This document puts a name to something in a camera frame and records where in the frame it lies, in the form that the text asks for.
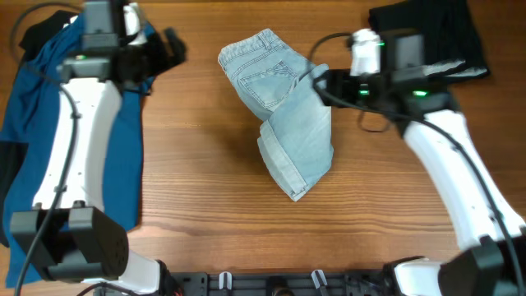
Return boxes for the light blue denim shorts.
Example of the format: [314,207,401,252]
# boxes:
[218,29,334,201]

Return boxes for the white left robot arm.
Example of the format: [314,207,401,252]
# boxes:
[10,28,186,295]

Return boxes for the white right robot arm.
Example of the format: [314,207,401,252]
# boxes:
[312,67,525,295]

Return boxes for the folded black garment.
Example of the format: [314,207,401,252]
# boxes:
[368,0,491,83]

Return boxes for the black shirt under blue shirt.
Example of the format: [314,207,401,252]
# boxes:
[1,10,84,247]

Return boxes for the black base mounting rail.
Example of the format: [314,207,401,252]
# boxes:
[163,270,401,296]

